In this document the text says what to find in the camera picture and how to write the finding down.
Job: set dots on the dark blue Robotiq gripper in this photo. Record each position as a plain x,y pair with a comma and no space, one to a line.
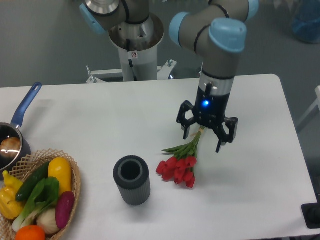
209,111

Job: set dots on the red tulip bouquet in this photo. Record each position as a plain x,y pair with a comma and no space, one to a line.
180,167

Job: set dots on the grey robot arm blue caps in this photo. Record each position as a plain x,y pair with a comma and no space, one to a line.
217,34

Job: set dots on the dark grey ribbed vase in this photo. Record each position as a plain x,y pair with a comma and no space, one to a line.
132,177

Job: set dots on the black device at table edge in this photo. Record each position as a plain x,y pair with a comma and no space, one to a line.
311,214

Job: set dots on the blue transparent bin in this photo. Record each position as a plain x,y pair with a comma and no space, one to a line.
305,23

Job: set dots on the yellow squash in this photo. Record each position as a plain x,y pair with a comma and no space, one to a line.
60,169

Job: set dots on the purple eggplant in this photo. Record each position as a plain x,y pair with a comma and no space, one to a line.
64,208

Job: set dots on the green bok choy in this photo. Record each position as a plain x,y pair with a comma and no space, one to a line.
44,195

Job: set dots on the green cucumber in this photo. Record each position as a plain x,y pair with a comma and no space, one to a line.
28,186

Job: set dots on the woven wicker basket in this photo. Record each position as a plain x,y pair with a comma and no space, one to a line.
27,165

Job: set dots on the brown bread roll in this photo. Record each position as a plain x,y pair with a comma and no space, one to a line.
10,148

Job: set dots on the orange fruit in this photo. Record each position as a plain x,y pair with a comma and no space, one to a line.
31,232

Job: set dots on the yellow bell pepper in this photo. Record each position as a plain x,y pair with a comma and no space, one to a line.
9,207

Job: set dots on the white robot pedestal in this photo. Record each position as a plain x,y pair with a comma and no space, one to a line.
137,46

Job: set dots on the white metal frame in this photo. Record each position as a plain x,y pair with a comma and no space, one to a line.
310,113

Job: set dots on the blue handled saucepan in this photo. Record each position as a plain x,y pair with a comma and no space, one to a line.
12,129

